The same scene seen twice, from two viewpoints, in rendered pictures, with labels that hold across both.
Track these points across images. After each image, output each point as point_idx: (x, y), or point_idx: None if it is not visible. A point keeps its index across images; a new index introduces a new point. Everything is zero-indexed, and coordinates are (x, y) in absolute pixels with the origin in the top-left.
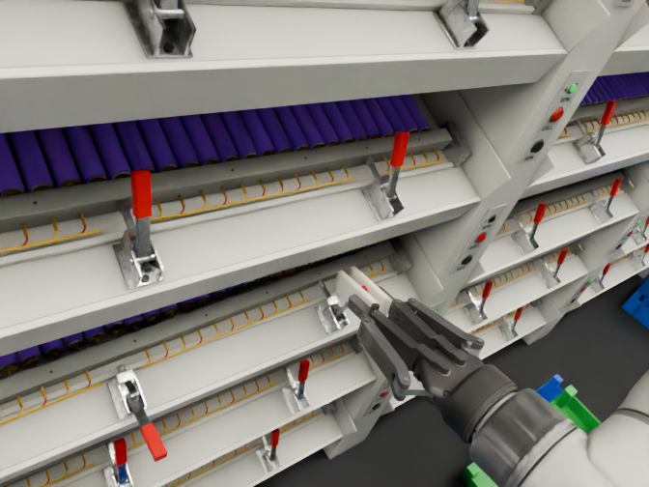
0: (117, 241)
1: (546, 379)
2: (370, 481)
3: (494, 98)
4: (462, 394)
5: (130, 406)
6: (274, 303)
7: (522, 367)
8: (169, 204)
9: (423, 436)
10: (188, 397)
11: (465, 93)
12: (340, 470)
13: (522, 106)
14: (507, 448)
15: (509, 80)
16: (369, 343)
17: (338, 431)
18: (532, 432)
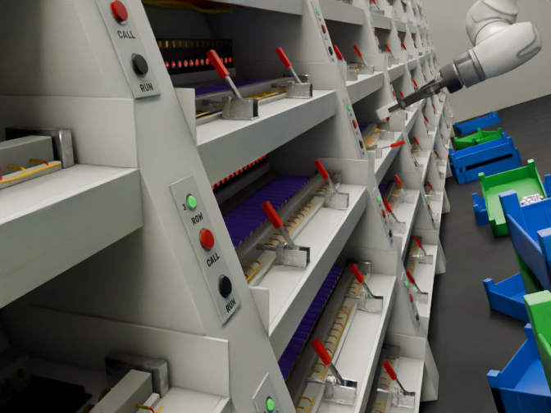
0: None
1: (472, 209)
2: (469, 261)
3: (356, 42)
4: (443, 73)
5: (379, 148)
6: (370, 138)
7: (459, 214)
8: None
9: (462, 245)
10: (386, 153)
11: (345, 52)
12: (454, 270)
13: (366, 34)
14: (466, 61)
15: (360, 21)
16: (409, 101)
17: (433, 245)
18: (466, 54)
